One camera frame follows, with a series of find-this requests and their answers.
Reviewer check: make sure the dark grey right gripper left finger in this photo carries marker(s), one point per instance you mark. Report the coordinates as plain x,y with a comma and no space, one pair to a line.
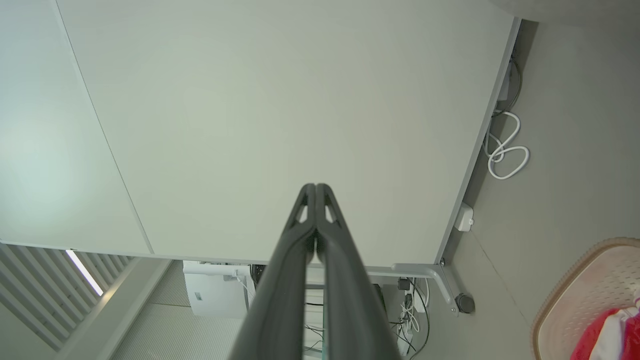
285,280

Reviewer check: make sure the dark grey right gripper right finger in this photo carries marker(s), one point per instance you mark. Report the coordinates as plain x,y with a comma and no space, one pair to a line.
350,300

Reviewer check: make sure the red cloth garment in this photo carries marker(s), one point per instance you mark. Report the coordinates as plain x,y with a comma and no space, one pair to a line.
595,335

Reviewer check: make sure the black plug adapter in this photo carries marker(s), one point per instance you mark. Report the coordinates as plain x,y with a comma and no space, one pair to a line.
404,284

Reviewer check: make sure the white appliance box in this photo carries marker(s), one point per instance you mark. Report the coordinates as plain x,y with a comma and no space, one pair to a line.
215,292

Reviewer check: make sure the grey table leg with caster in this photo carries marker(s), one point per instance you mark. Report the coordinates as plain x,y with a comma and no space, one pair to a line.
440,275

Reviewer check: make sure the black caster wheel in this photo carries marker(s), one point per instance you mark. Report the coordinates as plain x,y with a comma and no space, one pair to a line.
465,303

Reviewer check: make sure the white power adapter box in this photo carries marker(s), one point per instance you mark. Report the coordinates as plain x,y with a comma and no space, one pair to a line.
464,217

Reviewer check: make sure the white partition panel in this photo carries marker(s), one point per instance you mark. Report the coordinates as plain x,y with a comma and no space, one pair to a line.
300,100
50,150

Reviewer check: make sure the long ceiling light strip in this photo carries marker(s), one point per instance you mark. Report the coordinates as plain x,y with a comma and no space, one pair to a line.
85,272

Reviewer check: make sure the white slatted screen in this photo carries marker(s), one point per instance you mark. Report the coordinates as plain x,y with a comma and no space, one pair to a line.
35,295

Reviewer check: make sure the beige perforated laundry basket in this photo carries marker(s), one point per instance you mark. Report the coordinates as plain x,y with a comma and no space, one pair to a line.
600,280

